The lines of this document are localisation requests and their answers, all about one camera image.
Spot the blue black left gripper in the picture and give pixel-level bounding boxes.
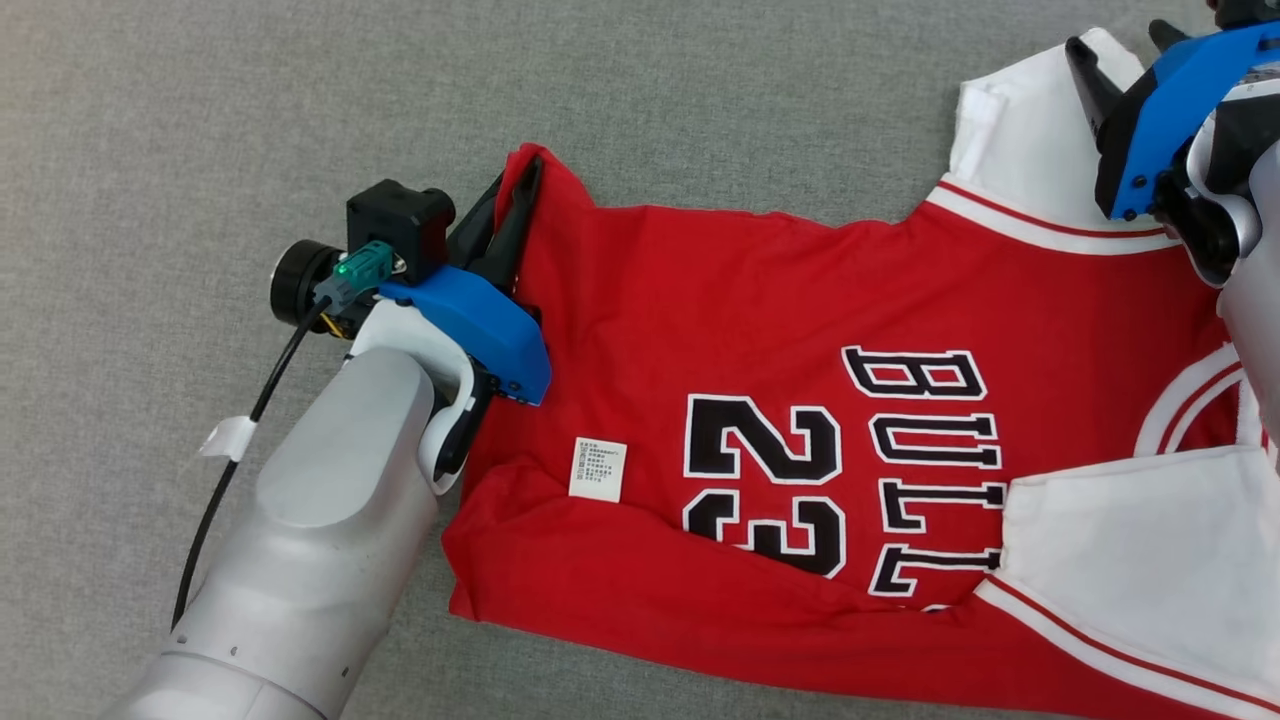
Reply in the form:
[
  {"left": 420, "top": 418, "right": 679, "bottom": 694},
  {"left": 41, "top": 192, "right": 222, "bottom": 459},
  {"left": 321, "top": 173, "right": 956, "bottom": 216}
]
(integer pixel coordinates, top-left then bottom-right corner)
[{"left": 269, "top": 154, "right": 554, "bottom": 408}]

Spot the red white basketball jersey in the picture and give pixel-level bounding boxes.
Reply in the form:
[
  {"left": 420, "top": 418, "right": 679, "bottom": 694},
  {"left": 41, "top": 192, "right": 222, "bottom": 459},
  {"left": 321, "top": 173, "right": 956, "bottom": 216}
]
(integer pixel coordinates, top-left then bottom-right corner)
[{"left": 442, "top": 26, "right": 1280, "bottom": 720}]

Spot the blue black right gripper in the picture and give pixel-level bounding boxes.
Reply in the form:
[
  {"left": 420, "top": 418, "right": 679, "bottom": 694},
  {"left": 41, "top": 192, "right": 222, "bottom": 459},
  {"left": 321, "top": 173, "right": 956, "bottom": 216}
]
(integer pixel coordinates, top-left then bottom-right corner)
[{"left": 1064, "top": 17, "right": 1280, "bottom": 223}]

